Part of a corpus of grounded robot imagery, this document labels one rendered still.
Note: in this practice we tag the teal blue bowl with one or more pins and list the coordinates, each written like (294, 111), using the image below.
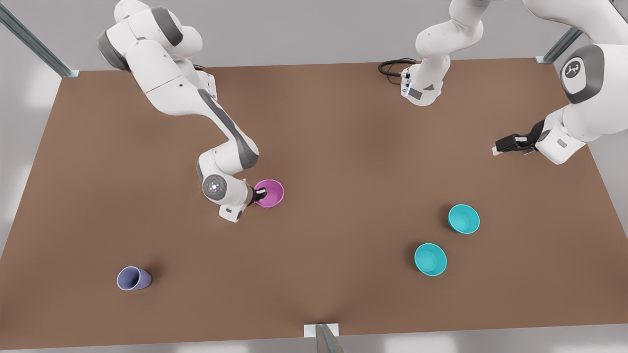
(431, 259)
(464, 218)

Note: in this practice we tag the silver frame post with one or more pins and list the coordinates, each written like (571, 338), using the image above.
(564, 44)
(323, 336)
(34, 44)

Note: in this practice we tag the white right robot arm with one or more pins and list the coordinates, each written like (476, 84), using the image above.
(162, 78)

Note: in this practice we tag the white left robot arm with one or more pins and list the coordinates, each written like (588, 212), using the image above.
(593, 108)

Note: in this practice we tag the pink bowl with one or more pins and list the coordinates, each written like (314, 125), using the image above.
(274, 193)

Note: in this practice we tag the lavender purple cup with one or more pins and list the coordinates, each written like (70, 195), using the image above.
(132, 278)

